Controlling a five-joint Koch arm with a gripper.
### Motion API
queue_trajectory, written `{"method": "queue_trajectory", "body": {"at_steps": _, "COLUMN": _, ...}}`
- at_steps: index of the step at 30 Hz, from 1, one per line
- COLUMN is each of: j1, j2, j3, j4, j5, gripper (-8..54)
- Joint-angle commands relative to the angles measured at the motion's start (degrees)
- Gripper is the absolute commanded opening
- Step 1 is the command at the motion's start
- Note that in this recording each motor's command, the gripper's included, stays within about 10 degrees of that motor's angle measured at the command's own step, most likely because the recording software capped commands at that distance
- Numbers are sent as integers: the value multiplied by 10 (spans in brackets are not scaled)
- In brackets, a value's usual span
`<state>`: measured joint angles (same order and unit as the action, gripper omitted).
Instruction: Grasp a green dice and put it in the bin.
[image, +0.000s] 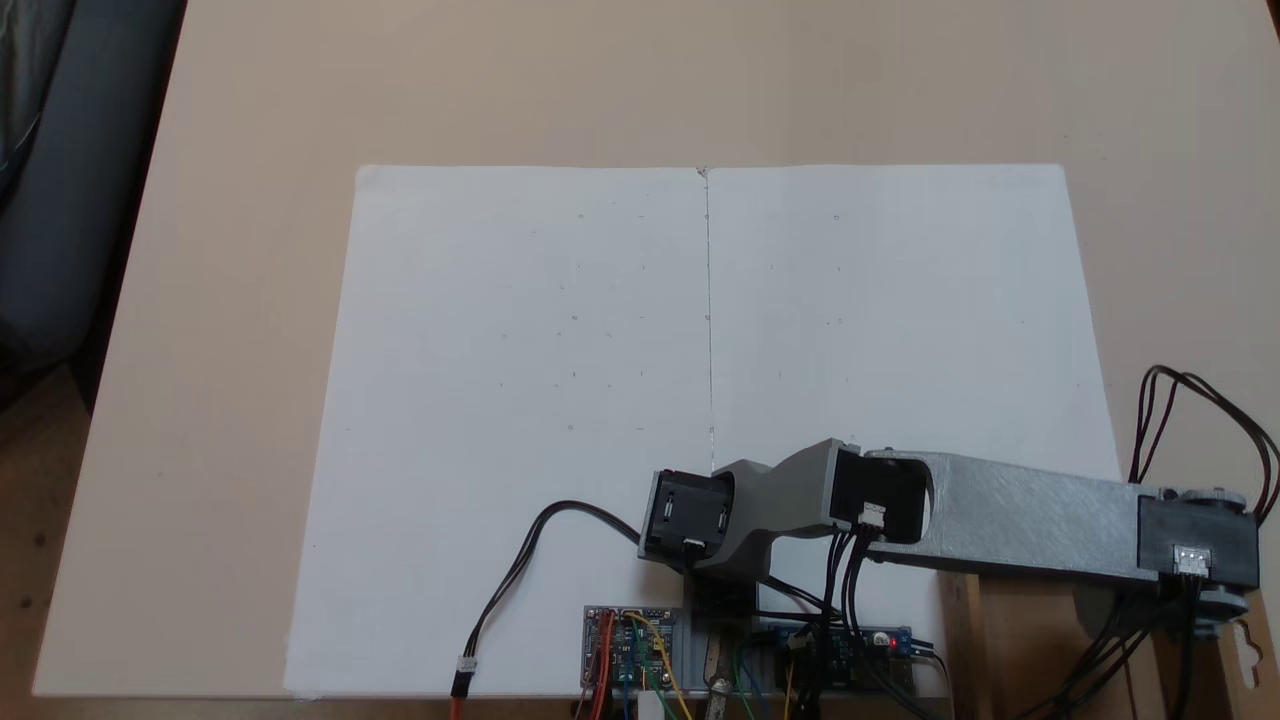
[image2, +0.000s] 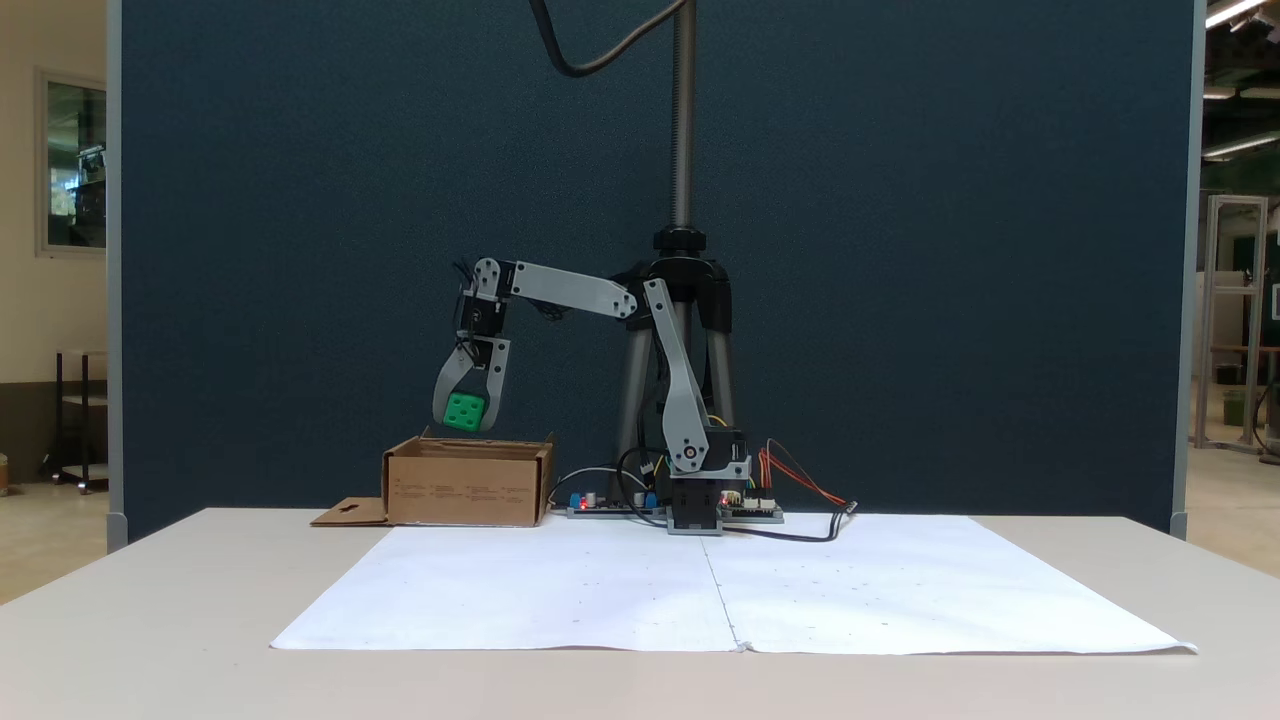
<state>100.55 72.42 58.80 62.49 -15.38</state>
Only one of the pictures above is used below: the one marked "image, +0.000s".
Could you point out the small motor controller board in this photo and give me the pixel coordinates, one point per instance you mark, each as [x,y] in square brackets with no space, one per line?
[625,650]

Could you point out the grey blue chair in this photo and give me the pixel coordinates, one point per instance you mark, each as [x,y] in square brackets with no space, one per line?
[80,200]

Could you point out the brown cardboard box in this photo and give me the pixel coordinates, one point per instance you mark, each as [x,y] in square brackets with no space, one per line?
[1010,650]

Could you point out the blue power converter board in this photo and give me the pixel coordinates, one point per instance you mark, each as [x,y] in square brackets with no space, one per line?
[885,668]

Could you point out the white paper sheet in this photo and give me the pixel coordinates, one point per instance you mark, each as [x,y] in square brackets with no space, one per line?
[900,330]
[500,350]

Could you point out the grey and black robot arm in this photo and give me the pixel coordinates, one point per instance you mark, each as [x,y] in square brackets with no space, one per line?
[1020,520]

